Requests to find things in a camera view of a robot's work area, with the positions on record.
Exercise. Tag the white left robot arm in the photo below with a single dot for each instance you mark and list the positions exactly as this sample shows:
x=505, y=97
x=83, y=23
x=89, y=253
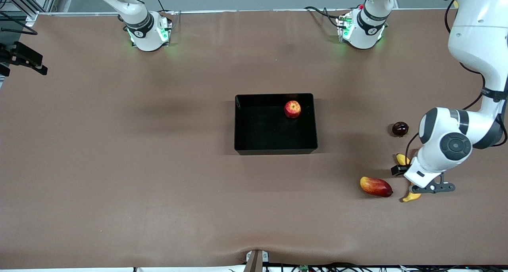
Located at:
x=452, y=145

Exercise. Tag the red yellow mango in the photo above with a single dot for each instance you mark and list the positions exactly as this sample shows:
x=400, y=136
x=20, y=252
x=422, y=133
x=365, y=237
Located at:
x=376, y=186

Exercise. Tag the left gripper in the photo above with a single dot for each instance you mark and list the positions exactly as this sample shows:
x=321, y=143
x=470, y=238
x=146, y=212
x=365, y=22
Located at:
x=400, y=170

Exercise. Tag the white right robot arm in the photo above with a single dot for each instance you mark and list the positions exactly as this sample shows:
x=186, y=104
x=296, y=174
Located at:
x=139, y=22

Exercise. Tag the small red yellow apple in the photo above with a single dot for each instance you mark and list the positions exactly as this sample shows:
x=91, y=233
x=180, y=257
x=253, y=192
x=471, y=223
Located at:
x=292, y=109

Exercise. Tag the brown table cover sheet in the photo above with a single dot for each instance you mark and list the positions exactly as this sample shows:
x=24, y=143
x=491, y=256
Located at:
x=254, y=204

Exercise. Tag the yellow banana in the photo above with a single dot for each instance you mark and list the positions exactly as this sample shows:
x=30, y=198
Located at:
x=401, y=158

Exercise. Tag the dark purple plum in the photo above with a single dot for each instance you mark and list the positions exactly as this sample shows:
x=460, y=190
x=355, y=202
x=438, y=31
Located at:
x=400, y=129

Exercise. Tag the black plastic box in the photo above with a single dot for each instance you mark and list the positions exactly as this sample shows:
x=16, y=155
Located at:
x=270, y=133

